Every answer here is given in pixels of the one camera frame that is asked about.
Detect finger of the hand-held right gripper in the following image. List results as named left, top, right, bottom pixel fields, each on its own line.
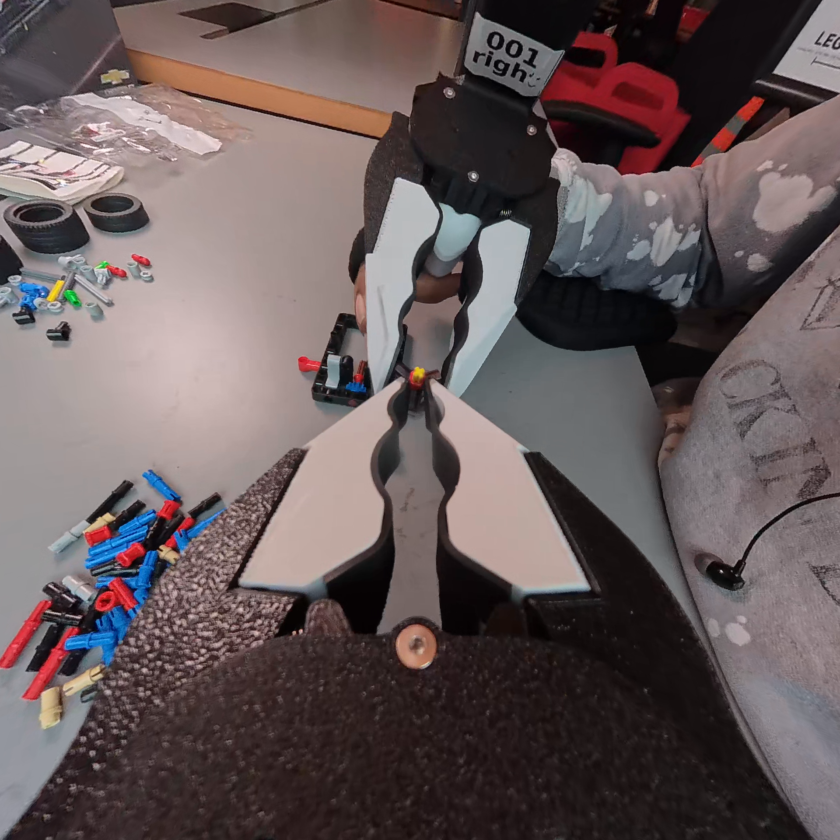
left=445, top=220, right=532, bottom=399
left=363, top=180, right=441, bottom=399

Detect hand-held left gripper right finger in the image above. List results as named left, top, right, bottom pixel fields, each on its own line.
left=427, top=379, right=592, bottom=599

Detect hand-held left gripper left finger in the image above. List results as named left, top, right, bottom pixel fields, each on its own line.
left=238, top=379, right=404, bottom=596

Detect black toy frame assembly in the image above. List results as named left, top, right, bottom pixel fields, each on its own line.
left=298, top=314, right=411, bottom=406

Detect person's right forearm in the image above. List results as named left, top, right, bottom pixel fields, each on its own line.
left=543, top=98, right=840, bottom=311

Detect grey desk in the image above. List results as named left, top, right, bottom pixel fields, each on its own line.
left=0, top=85, right=698, bottom=840

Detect person's right hand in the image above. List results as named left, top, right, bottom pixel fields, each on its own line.
left=352, top=273, right=465, bottom=329

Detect wood-edged grey table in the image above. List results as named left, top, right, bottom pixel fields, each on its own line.
left=112, top=0, right=473, bottom=139

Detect pile of small toy pins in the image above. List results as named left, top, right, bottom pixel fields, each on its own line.
left=0, top=469, right=227, bottom=729

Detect dark flat sheet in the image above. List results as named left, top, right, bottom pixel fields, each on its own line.
left=177, top=0, right=309, bottom=34

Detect person's grey sweatshirt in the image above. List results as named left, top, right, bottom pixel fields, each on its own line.
left=656, top=223, right=840, bottom=840

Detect crumpled clear plastic bags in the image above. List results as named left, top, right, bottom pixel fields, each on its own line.
left=0, top=85, right=253, bottom=165

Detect cluster of mixed toy parts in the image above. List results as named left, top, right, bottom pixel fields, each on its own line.
left=0, top=252, right=155, bottom=322

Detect black-framed tag sign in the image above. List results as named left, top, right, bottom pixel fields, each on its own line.
left=751, top=0, right=840, bottom=106

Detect striped sticker sheet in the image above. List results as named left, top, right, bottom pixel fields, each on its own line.
left=0, top=139, right=126, bottom=201

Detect black earphone cable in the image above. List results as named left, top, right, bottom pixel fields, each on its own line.
left=696, top=491, right=840, bottom=592

